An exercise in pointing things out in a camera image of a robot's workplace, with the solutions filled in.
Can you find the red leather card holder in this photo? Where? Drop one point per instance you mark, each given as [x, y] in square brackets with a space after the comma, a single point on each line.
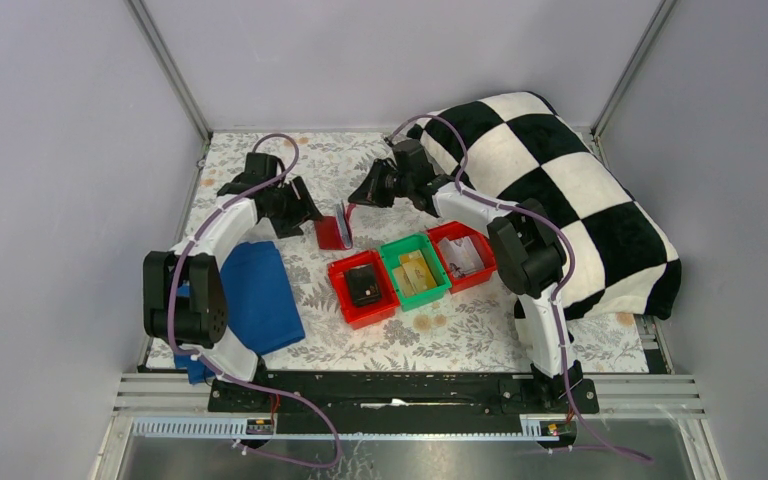
[334, 233]

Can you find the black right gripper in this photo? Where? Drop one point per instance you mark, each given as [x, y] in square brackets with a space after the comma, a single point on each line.
[364, 194]

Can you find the aluminium front rail frame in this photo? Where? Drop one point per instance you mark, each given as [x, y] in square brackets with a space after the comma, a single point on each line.
[648, 427]

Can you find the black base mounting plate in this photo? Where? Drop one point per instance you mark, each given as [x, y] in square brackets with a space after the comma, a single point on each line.
[392, 403]

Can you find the floral patterned table mat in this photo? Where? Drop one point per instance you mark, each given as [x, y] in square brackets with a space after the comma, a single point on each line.
[469, 331]

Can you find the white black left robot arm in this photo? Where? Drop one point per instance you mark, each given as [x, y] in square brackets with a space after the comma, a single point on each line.
[234, 216]

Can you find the black VIP card stack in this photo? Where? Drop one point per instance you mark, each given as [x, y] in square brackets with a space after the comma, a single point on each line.
[363, 286]

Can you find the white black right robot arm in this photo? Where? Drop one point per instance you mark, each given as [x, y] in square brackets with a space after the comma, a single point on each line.
[530, 251]

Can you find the red plastic bin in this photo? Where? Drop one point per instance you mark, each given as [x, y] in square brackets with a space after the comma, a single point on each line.
[357, 318]
[452, 230]

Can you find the left red plastic bin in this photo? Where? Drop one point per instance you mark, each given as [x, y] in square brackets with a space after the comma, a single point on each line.
[357, 318]

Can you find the blue folded cloth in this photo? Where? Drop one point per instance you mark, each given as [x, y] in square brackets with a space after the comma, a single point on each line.
[245, 309]

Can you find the gold cards in green bin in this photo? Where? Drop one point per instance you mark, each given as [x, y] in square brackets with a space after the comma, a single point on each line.
[413, 275]

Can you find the black white checkered pillow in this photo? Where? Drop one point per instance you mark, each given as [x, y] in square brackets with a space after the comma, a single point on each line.
[517, 147]

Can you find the right red plastic bin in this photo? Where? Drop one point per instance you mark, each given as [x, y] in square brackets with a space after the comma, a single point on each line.
[452, 230]

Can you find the white cards in red bin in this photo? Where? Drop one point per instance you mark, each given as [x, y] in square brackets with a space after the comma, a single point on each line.
[460, 256]

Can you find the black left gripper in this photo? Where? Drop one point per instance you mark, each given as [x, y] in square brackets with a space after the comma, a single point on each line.
[302, 208]

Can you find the green plastic bin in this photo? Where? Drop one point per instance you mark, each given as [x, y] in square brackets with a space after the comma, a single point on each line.
[390, 252]

